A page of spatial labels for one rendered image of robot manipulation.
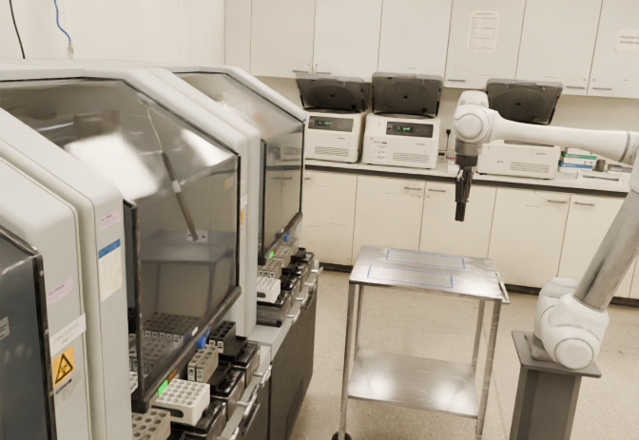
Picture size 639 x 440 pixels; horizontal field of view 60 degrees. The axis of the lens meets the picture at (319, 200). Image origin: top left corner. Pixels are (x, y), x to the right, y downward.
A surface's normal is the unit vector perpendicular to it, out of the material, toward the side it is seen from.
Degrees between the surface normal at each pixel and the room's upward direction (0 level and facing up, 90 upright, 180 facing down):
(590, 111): 90
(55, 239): 90
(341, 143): 90
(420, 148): 90
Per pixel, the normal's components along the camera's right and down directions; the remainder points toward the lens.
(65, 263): 0.98, 0.10
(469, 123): -0.41, 0.20
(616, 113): -0.19, 0.24
